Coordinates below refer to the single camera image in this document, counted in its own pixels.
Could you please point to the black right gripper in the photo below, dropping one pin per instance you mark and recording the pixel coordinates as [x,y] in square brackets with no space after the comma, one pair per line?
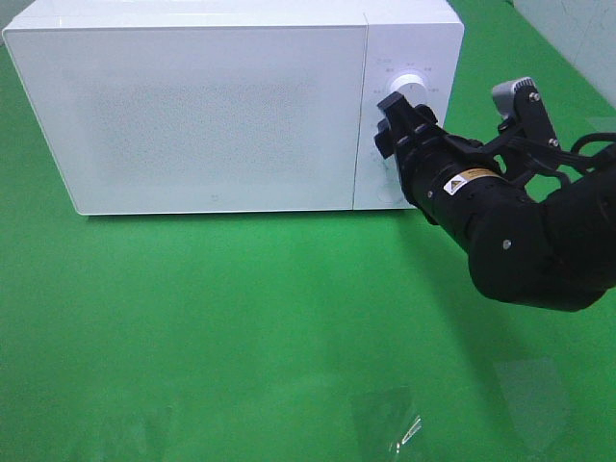
[448,178]

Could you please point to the round white door button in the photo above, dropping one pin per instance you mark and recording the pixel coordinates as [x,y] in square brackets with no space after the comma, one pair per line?
[390,194]

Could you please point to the white microwave door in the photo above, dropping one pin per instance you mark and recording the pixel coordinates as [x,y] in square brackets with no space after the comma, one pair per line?
[187,120]

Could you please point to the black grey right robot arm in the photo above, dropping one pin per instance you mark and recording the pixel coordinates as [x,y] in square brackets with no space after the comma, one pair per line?
[537,222]

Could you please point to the upper white microwave knob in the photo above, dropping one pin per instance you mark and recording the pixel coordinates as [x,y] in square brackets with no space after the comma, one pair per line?
[412,87]

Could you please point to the white microwave oven body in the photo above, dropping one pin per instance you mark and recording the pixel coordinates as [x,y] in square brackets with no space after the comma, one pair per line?
[422,37]

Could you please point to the clear tape patch on table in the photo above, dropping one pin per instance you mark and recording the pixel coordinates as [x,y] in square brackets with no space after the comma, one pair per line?
[388,426]

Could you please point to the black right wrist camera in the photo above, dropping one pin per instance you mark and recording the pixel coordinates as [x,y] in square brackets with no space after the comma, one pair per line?
[521,107]

